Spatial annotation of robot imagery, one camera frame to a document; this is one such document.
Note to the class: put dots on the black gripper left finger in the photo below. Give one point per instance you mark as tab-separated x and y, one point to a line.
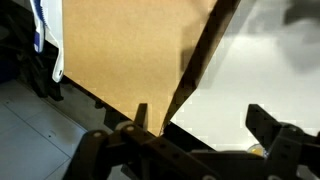
142	155

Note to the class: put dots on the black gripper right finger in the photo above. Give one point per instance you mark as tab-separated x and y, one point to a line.
287	145

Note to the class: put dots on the brown cardboard box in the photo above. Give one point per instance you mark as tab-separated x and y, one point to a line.
128	52

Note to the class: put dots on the blue and white hand brush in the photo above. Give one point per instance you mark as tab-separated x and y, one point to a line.
39	21

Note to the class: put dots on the white plastic dustpan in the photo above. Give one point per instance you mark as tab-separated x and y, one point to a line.
52	11

